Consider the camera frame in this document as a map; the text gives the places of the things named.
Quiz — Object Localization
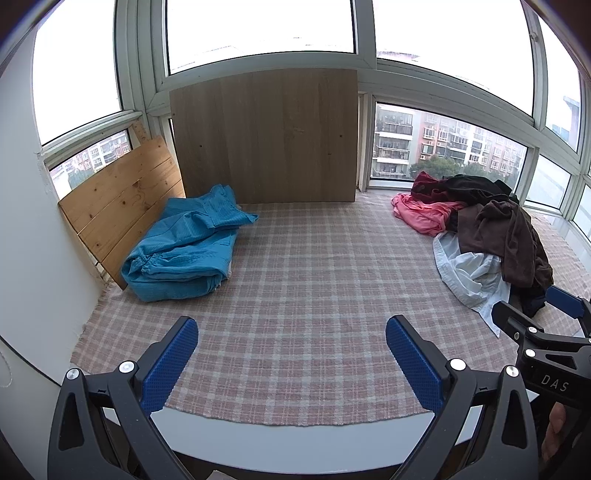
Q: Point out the brown fleece garment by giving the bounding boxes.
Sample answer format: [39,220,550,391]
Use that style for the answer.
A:
[457,199,555,301]

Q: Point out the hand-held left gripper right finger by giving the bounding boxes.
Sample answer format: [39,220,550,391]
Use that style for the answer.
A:
[385,315,541,480]

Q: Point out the thin wooden slat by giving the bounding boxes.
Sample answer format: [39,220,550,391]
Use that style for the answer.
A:
[130,121,149,151]

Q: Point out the apartment buildings outside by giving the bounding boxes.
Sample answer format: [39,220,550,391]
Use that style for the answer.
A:
[51,104,527,190]

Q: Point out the blue folded garment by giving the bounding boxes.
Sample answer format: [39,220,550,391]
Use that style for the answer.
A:
[121,184,259,303]

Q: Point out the dark red garment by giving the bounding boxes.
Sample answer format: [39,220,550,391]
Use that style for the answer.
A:
[411,172,458,204]

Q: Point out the pink garment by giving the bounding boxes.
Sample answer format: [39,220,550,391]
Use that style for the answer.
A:
[391,193,467,237]

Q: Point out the person's right hand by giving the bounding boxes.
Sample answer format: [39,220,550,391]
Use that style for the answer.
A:
[541,402,568,462]

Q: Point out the large light wooden board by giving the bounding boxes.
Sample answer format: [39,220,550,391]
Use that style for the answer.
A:
[169,68,360,206]

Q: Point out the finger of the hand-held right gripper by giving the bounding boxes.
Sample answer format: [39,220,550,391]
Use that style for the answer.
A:
[545,285,591,337]
[491,301,550,344]

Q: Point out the pink checked blanket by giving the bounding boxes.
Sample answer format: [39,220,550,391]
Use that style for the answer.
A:
[69,189,591,428]

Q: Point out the pine plank board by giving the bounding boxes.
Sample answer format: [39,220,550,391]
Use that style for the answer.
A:
[58,135,186,291]

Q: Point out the white shirt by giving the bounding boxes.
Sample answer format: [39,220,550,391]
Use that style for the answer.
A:
[433,231,513,337]

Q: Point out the black garment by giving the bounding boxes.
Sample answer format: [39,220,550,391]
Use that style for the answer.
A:
[443,174,520,206]

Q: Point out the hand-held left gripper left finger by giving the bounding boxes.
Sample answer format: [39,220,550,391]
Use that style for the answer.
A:
[47,316,199,480]

